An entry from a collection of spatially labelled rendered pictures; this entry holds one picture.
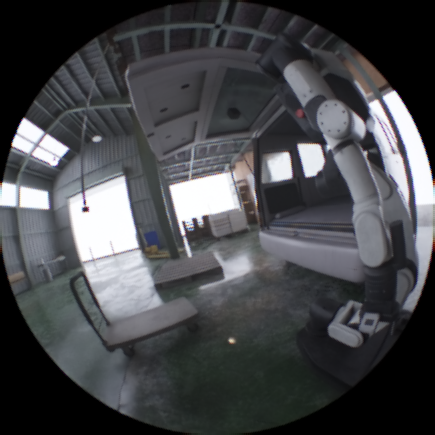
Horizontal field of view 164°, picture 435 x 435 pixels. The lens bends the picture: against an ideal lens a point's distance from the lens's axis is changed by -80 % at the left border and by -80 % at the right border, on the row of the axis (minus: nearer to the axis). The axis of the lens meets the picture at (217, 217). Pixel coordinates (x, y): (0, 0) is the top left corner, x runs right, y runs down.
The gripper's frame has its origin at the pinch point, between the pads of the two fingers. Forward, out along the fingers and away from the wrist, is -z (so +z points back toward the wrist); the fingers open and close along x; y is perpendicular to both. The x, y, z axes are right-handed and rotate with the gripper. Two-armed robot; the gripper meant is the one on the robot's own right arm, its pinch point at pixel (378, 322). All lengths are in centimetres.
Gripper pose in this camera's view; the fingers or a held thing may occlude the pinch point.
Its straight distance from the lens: 51.3
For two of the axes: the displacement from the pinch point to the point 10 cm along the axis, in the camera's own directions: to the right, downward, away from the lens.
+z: -3.1, -9.4, 1.4
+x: 2.6, -2.3, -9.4
